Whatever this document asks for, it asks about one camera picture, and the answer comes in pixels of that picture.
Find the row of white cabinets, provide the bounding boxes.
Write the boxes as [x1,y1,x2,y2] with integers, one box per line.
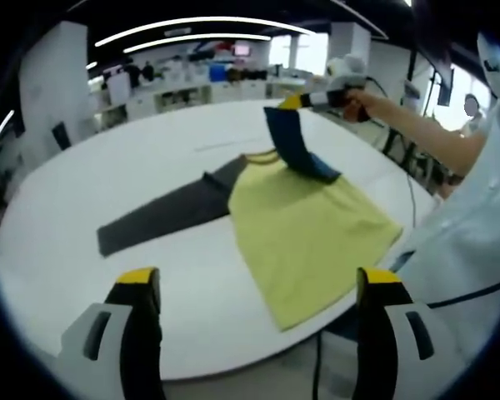
[89,77,309,126]

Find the yellow garment grey blue sleeves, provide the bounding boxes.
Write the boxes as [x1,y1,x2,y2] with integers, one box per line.
[96,106,404,333]

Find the person's right hand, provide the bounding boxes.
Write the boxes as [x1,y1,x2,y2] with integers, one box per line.
[340,87,380,125]

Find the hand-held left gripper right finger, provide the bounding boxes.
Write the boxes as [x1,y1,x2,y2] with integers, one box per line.
[352,267,464,400]

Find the white square pillar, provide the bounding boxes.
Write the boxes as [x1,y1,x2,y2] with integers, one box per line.
[328,21,373,78]
[18,20,88,141]

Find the person in light shirt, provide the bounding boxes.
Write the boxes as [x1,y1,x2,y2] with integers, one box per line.
[393,99,500,368]

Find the black tripod stand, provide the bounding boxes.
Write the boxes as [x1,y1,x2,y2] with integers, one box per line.
[381,41,458,193]

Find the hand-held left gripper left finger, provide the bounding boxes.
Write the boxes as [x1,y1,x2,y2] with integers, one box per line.
[57,266,168,400]

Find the black box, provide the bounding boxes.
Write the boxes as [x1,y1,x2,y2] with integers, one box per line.
[52,122,73,151]

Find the white ceiling light strip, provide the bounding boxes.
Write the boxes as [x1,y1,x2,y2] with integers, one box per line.
[122,32,272,54]
[94,16,312,48]

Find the white worn device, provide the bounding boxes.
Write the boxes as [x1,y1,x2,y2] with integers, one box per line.
[477,31,500,100]

